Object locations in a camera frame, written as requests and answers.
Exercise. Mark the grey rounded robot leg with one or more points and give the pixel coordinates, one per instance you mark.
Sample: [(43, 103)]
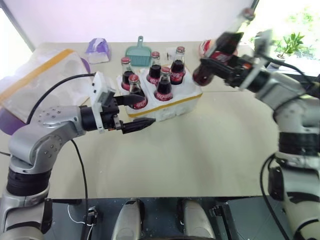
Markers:
[(128, 222), (196, 222)]

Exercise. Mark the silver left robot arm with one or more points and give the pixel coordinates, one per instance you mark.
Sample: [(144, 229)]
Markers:
[(50, 117)]

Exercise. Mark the green potted plant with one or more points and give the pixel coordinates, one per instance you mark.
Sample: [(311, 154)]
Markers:
[(291, 42)]

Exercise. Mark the white foam crate yellow tape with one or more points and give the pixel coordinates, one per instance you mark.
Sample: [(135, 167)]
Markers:
[(175, 105)]

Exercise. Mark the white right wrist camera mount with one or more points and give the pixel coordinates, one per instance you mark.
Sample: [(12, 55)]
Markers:
[(265, 42)]

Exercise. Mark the white foam box yellow tape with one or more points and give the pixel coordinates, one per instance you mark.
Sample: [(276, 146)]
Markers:
[(35, 80)]

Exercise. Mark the grey window frame post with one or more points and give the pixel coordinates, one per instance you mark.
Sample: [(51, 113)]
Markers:
[(20, 22)]

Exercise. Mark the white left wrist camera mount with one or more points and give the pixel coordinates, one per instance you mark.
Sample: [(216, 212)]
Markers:
[(98, 85)]

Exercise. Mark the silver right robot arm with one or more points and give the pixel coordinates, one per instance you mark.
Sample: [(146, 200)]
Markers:
[(287, 90)]

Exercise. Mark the teal plastic dustpan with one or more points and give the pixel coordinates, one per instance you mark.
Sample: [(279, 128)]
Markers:
[(138, 56)]

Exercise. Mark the red and white package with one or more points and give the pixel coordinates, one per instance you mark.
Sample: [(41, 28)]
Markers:
[(205, 46)]

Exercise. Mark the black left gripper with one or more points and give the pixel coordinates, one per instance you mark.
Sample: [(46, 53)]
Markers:
[(110, 107)]

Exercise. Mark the glass cola bottle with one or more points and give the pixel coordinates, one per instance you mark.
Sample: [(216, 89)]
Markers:
[(137, 93), (164, 87), (126, 75), (203, 75), (154, 71), (178, 68)]

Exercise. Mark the purple tissue pack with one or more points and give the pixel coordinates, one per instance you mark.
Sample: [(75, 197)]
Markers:
[(98, 48)]

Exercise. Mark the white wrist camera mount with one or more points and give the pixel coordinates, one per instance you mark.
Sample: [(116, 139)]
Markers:
[(265, 42), (98, 85)]

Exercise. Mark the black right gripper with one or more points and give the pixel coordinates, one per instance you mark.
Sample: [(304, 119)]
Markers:
[(238, 71)]

